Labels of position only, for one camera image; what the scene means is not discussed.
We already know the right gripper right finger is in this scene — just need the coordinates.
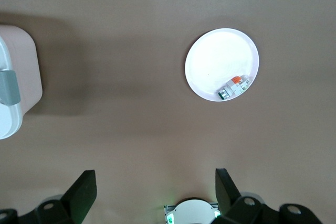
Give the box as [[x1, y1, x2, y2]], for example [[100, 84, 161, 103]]
[[215, 168, 323, 224]]

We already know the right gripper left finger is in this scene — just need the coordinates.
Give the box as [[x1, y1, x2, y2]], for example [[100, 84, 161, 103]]
[[0, 170, 98, 224]]

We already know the grey box latch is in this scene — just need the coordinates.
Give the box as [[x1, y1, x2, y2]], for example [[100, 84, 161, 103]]
[[0, 70, 21, 106]]

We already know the white lidded storage box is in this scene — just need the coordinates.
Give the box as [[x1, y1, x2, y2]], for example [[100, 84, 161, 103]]
[[0, 24, 44, 141]]

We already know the brown table mat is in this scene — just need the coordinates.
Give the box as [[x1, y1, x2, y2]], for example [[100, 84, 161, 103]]
[[0, 0, 336, 224]]

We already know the pink round plate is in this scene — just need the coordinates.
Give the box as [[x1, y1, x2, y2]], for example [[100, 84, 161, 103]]
[[184, 27, 260, 102]]

